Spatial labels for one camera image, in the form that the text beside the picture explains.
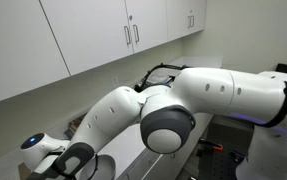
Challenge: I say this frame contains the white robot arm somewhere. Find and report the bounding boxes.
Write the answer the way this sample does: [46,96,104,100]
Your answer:
[21,67,287,180]

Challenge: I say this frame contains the right orange black clamp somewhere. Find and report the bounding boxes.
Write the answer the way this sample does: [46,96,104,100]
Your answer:
[198,138,223,151]

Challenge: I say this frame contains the black perforated mounting board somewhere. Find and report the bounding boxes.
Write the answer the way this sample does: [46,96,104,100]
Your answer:
[197,141,247,180]

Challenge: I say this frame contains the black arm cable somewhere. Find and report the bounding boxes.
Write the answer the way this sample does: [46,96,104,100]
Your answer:
[133,63,191,93]

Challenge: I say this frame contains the wall power outlet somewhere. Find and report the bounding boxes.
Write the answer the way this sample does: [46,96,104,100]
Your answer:
[111,76,119,87]

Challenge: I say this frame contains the white upper wall cabinets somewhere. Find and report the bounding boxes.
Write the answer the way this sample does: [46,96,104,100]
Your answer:
[0,0,206,101]

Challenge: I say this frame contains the black velcro strap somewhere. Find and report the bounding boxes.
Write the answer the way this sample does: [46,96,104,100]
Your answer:
[253,80,287,129]

